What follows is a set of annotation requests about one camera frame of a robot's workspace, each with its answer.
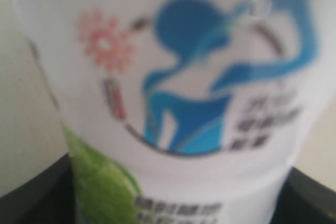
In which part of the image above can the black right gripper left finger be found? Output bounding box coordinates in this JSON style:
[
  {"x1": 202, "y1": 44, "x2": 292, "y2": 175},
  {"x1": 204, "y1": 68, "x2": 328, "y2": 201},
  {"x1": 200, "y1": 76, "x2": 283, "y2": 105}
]
[{"x1": 1, "y1": 154, "x2": 77, "y2": 223}]

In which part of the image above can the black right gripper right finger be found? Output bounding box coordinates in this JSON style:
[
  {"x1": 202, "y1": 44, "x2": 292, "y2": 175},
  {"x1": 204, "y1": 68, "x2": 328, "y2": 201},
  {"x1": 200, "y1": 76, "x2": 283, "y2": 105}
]
[{"x1": 272, "y1": 168, "x2": 335, "y2": 224}]

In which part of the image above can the clear plastic water bottle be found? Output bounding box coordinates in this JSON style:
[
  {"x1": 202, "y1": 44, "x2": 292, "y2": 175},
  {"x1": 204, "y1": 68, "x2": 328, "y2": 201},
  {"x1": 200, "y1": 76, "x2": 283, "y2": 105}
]
[{"x1": 15, "y1": 0, "x2": 318, "y2": 223}]

